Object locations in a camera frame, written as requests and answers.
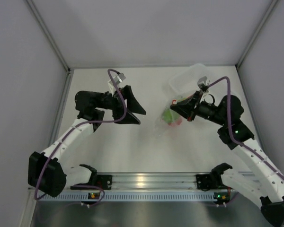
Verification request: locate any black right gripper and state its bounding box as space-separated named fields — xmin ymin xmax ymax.
xmin=170 ymin=90 xmax=228 ymax=126

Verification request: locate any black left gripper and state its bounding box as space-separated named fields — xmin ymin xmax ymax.
xmin=95 ymin=85 xmax=146 ymax=124

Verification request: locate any red fake tomato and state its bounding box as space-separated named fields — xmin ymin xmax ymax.
xmin=168 ymin=119 xmax=182 ymax=127

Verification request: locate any green fake lime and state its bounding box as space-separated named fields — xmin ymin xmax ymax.
xmin=161 ymin=108 xmax=178 ymax=124

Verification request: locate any clear zip top bag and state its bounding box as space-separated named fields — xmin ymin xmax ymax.
xmin=153 ymin=92 xmax=192 ymax=138

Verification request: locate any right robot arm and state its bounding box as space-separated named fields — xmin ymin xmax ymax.
xmin=170 ymin=91 xmax=284 ymax=227

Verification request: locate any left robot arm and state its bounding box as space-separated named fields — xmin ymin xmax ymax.
xmin=28 ymin=85 xmax=146 ymax=197

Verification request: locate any white perforated plastic basket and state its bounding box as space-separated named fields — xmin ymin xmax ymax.
xmin=168 ymin=63 xmax=222 ymax=95

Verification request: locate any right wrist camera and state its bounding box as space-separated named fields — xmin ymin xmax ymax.
xmin=197 ymin=76 xmax=208 ymax=89

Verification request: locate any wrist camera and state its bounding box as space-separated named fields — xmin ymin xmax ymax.
xmin=107 ymin=73 xmax=126 ymax=94
xmin=197 ymin=76 xmax=208 ymax=89

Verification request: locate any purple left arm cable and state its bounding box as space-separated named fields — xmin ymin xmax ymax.
xmin=34 ymin=69 xmax=128 ymax=201

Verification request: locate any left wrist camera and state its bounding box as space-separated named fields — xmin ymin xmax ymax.
xmin=107 ymin=73 xmax=126 ymax=94

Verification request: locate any aluminium mounting rail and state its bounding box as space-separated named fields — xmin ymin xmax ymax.
xmin=28 ymin=172 xmax=256 ymax=190

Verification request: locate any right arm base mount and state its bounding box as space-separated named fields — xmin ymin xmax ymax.
xmin=195 ymin=174 xmax=228 ymax=191

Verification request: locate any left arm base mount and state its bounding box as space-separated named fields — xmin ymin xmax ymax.
xmin=71 ymin=174 xmax=113 ymax=190

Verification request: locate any white slotted cable duct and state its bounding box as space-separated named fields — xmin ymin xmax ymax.
xmin=37 ymin=191 xmax=230 ymax=202

